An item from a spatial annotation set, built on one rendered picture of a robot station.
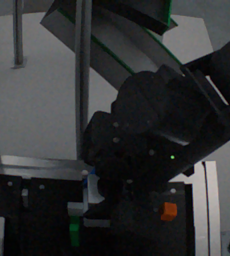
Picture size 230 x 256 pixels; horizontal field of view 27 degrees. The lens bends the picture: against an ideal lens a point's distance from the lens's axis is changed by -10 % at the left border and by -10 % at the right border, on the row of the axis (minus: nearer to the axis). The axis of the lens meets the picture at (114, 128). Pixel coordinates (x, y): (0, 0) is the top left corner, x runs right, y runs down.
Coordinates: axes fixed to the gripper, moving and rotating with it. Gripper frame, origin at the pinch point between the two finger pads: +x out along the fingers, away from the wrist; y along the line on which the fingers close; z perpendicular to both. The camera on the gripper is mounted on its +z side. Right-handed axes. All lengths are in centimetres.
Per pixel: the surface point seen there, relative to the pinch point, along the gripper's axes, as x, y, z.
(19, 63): 32, -51, -1
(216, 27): 42, -193, -123
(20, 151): 29.6, -25.7, -4.5
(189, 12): 52, -206, -112
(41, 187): 17.0, -9.9, -2.0
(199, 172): 1.5, -14.2, -21.6
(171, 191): 3.9, -9.7, -17.0
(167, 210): -2.3, 0.5, -8.5
